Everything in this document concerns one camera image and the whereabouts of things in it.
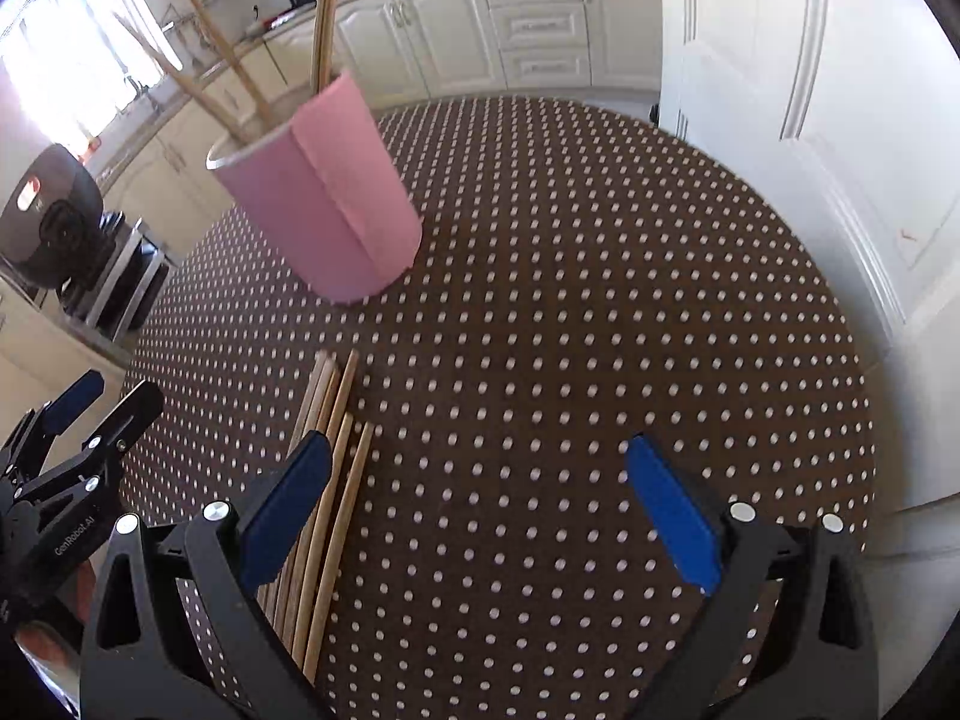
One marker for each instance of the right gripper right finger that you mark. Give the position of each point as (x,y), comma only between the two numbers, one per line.
(818,658)

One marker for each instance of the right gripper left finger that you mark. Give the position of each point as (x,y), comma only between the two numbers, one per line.
(175,630)

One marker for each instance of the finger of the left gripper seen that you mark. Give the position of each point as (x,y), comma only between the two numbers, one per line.
(100,455)
(33,436)

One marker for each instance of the kitchen window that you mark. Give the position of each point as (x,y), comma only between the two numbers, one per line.
(73,66)

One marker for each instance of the metal storage rack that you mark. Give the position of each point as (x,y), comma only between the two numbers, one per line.
(117,296)

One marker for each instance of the black rice cooker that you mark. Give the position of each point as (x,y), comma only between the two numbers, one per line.
(51,227)

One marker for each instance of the pink cylindrical holder cup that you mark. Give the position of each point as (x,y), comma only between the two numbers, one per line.
(324,191)

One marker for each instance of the brown polka dot tablecloth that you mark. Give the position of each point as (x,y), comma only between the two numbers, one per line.
(582,278)

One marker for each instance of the white door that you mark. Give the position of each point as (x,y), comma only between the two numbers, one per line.
(843,116)

